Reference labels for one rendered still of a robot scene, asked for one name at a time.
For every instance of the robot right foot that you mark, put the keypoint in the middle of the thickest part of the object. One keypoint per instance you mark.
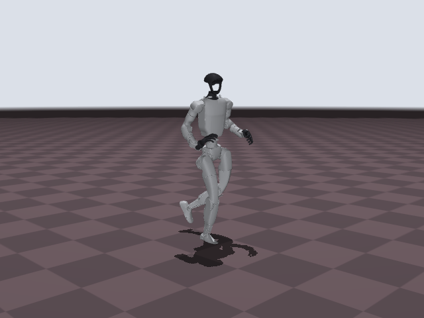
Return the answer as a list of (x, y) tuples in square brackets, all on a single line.
[(208, 239)]

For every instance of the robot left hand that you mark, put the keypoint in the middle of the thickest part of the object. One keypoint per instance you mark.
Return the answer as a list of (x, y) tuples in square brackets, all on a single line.
[(247, 134)]

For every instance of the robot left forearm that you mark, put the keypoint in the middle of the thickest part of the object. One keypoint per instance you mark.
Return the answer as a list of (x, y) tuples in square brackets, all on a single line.
[(236, 130)]

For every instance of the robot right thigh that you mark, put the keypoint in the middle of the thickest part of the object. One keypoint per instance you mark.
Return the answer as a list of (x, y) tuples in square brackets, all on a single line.
[(209, 175)]

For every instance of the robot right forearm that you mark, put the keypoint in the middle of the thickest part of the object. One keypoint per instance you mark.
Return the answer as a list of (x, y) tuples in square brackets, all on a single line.
[(189, 137)]

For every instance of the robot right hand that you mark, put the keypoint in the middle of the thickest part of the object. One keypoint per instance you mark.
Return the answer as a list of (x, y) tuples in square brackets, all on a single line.
[(201, 143)]

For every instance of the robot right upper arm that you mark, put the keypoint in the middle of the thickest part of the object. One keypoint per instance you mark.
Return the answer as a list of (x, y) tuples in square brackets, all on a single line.
[(195, 108)]

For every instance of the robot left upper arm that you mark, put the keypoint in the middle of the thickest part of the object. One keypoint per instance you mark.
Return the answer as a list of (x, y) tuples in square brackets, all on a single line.
[(228, 122)]

